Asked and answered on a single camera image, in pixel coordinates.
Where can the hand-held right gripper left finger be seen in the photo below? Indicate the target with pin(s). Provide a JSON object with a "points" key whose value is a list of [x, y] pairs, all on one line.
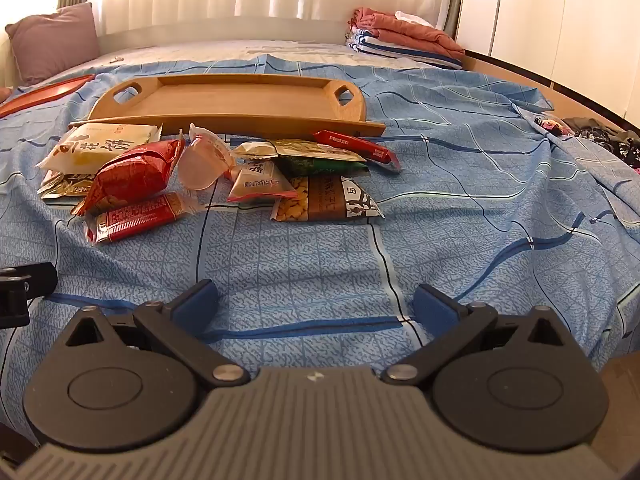
{"points": [[196, 307]]}

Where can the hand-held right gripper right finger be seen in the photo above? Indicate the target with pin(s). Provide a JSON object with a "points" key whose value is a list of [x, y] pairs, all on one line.
{"points": [[435, 310]]}

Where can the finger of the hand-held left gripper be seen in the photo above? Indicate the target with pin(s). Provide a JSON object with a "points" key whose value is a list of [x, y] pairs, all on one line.
{"points": [[35, 280], [12, 310]]}

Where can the yellow green snack packet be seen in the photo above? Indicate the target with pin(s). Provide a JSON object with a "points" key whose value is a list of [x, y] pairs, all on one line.
{"points": [[62, 186]]}

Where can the clear red label bar packet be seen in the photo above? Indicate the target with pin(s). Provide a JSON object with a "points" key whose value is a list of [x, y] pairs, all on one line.
{"points": [[135, 217]]}

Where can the white red-edged snack packet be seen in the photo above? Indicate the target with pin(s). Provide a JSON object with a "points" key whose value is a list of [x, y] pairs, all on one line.
{"points": [[260, 185]]}

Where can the orange jelly cup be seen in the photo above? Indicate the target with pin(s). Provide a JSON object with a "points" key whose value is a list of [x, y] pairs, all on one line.
{"points": [[200, 166]]}

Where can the red crinkled snack packet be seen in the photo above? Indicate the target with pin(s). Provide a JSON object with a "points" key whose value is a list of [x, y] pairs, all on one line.
{"points": [[130, 175]]}

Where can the white yellow pastry packet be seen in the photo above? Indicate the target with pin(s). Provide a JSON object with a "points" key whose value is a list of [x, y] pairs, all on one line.
{"points": [[100, 145]]}

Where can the brown peanut snack packet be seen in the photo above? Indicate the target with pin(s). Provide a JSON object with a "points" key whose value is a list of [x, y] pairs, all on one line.
{"points": [[325, 200]]}

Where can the dark green snack packet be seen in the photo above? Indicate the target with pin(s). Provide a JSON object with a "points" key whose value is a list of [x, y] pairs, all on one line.
{"points": [[320, 168]]}

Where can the long red snack packet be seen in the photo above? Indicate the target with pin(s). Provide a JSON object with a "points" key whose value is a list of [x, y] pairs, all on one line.
{"points": [[350, 146]]}

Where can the beige seed snack packet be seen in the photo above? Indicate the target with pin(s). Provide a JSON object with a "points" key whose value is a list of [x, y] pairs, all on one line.
{"points": [[315, 149]]}

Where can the wooden serving tray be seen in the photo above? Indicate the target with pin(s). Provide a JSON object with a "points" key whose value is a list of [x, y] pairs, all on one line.
{"points": [[225, 100]]}

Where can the blue checked bedsheet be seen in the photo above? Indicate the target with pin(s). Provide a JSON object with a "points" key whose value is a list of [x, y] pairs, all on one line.
{"points": [[475, 200]]}

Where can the red plastic tray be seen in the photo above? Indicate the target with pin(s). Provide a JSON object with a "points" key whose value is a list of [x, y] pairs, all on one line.
{"points": [[40, 95]]}

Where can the small pink doll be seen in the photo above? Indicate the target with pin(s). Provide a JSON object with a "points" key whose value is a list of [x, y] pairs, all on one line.
{"points": [[552, 126]]}

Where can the purple pillow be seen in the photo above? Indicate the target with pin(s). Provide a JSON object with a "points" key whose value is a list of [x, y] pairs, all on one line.
{"points": [[55, 40]]}

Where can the dark floral cloth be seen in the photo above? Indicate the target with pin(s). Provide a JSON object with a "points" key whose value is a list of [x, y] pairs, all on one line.
{"points": [[607, 141]]}

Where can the blue white striped folded blanket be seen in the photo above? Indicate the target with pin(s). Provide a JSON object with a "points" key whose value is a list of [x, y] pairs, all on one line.
{"points": [[395, 50]]}

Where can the pale patterned mattress pad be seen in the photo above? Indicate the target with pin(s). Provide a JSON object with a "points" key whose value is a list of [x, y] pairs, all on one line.
{"points": [[300, 52]]}

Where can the stack of folded blankets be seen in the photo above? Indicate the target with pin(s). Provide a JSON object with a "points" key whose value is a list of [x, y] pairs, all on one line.
{"points": [[420, 35]]}

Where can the white window ledge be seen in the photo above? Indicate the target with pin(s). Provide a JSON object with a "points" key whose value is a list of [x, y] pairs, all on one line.
{"points": [[225, 30]]}

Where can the white folded cloth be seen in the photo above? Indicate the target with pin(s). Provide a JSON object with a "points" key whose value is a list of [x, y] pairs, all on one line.
{"points": [[412, 16]]}

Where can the white wardrobe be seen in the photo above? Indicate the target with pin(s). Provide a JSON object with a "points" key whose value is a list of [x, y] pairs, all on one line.
{"points": [[550, 10]]}

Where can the wooden bed frame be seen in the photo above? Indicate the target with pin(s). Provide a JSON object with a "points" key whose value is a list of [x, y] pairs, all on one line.
{"points": [[550, 87]]}

